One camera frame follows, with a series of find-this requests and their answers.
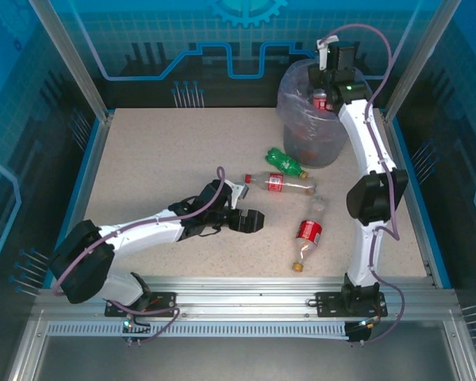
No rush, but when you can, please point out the red label bottle grey cap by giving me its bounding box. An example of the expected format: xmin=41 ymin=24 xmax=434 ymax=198
xmin=312 ymin=89 xmax=335 ymax=112

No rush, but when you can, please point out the clear bottle red cap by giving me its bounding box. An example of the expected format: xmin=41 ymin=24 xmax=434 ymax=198
xmin=244 ymin=170 xmax=319 ymax=196

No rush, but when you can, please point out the red label bottle yellow cap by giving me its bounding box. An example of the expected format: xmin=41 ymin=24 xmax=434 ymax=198
xmin=290 ymin=194 xmax=329 ymax=273

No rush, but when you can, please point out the clear cola bottle red label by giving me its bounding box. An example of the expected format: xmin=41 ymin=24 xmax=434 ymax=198
xmin=296 ymin=147 xmax=323 ymax=164

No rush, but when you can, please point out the green plastic bottle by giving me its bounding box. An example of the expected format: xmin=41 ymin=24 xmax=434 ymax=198
xmin=265 ymin=146 xmax=309 ymax=179

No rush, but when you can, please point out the clear bin with plastic bag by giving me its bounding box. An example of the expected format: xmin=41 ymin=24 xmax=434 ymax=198
xmin=276 ymin=59 xmax=348 ymax=168

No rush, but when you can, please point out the blue table edge trim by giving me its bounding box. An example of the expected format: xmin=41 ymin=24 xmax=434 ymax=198
xmin=57 ymin=117 xmax=105 ymax=249

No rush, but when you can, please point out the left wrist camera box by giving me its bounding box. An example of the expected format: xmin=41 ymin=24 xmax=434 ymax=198
xmin=228 ymin=181 xmax=250 ymax=202

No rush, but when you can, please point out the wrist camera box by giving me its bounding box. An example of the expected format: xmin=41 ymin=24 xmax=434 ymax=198
xmin=228 ymin=181 xmax=250 ymax=202
xmin=316 ymin=35 xmax=339 ymax=71

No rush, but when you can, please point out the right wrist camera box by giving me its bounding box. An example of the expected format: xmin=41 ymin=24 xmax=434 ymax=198
xmin=316 ymin=35 xmax=339 ymax=71

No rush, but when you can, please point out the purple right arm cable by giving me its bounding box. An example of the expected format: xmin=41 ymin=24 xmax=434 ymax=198
xmin=319 ymin=22 xmax=406 ymax=344

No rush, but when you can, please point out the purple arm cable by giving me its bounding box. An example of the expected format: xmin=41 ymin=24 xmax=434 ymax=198
xmin=319 ymin=22 xmax=406 ymax=344
xmin=52 ymin=166 xmax=226 ymax=344

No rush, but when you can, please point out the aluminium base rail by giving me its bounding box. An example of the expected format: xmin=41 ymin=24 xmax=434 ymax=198
xmin=33 ymin=275 xmax=459 ymax=321

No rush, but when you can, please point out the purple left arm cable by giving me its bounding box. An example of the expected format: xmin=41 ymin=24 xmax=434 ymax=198
xmin=52 ymin=166 xmax=226 ymax=344

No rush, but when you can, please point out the aluminium frame post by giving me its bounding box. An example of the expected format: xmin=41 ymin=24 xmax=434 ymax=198
xmin=384 ymin=0 xmax=463 ymax=122
xmin=27 ymin=0 xmax=113 ymax=122

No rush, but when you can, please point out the slotted grey cable duct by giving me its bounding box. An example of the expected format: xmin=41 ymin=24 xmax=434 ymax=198
xmin=46 ymin=321 xmax=351 ymax=339

